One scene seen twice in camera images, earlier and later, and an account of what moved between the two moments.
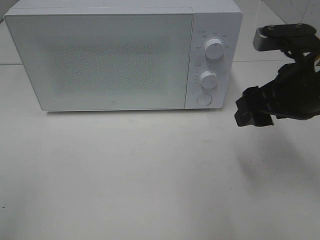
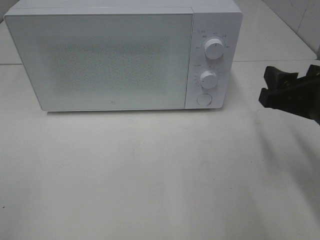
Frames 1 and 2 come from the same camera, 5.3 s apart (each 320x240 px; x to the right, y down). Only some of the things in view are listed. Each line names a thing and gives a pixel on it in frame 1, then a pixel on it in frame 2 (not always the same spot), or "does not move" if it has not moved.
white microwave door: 106,60 does not move
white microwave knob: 208,79 does not move
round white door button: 204,99 does not move
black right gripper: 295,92 to 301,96
